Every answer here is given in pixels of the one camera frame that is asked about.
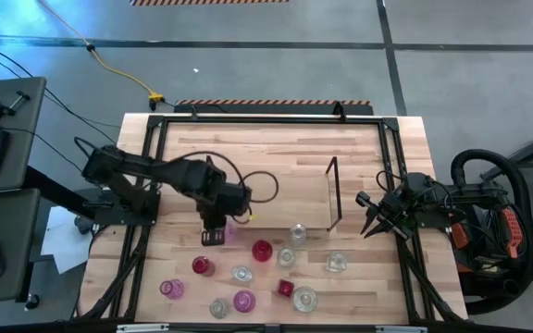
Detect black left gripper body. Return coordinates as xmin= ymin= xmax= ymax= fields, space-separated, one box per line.
xmin=197 ymin=196 xmax=230 ymax=231

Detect yellow extension cable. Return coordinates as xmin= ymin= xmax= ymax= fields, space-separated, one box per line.
xmin=37 ymin=0 xmax=155 ymax=97

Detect black corrugated hose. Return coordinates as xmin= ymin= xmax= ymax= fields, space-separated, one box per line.
xmin=449 ymin=147 xmax=533 ymax=315

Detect white paper sheets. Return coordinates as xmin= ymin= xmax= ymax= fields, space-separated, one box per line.
xmin=39 ymin=205 xmax=94 ymax=275

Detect slender pink glass vase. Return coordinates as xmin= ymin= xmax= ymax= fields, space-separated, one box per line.
xmin=223 ymin=220 xmax=239 ymax=245

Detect tall red glass vase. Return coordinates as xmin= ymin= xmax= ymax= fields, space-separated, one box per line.
xmin=191 ymin=255 xmax=216 ymax=278

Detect clear diamond-pattern glass vase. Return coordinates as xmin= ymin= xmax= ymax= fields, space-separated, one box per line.
xmin=289 ymin=223 xmax=308 ymax=248

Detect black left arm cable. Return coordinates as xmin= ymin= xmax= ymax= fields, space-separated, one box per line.
xmin=173 ymin=150 xmax=280 ymax=204

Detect black desk support bar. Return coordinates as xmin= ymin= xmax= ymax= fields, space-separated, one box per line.
xmin=23 ymin=165 xmax=99 ymax=221

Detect red pear-shaped glass vase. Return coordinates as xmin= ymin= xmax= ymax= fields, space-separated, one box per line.
xmin=251 ymin=239 xmax=274 ymax=263

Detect black metal wooden shelf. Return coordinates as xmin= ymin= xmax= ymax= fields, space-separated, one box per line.
xmin=205 ymin=155 xmax=343 ymax=232

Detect large clear hammered vase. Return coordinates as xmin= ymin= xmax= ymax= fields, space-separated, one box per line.
xmin=291 ymin=285 xmax=319 ymax=314

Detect clear ribbed glass jar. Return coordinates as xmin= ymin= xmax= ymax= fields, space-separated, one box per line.
xmin=276 ymin=247 xmax=298 ymax=269
xmin=230 ymin=265 xmax=254 ymax=283

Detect black orange machine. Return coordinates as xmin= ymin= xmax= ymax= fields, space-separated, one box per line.
xmin=446 ymin=203 xmax=533 ymax=297

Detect small clear glass vase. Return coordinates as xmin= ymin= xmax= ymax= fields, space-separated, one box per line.
xmin=208 ymin=298 xmax=230 ymax=320

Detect large pink ribbed vase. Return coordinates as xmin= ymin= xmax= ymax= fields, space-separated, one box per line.
xmin=232 ymin=290 xmax=257 ymax=314

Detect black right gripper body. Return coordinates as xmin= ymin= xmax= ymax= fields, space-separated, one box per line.
xmin=373 ymin=192 xmax=411 ymax=238

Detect pink swirl glass vase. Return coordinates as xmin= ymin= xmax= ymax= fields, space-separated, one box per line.
xmin=159 ymin=278 xmax=185 ymax=301

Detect silver metal bracket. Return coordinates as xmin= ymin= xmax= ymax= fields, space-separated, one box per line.
xmin=116 ymin=323 xmax=170 ymax=333
xmin=376 ymin=325 xmax=428 ymax=333

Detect large red pleated vase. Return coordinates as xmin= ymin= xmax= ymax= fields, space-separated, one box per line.
xmin=276 ymin=278 xmax=295 ymax=299

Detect grey desk top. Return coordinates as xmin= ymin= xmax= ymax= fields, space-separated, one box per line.
xmin=0 ymin=187 xmax=42 ymax=307
xmin=0 ymin=76 xmax=48 ymax=195

